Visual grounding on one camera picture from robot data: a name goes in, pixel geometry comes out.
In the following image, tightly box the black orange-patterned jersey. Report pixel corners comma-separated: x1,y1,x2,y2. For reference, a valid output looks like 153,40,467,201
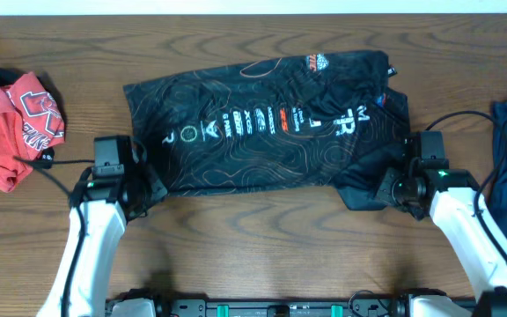
123,50,410,210

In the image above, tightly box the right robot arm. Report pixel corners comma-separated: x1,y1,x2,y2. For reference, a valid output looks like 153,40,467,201
375,131,507,316

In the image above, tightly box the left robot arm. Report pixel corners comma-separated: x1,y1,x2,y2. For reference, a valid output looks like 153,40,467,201
38,136,167,316

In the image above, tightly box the red printed t-shirt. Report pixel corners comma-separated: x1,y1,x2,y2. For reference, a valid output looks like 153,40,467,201
0,70,65,193

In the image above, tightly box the black garment under red shirt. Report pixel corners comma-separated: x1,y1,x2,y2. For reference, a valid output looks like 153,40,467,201
0,68,55,169

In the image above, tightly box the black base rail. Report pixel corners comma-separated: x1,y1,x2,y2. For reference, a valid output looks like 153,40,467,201
106,288,479,317

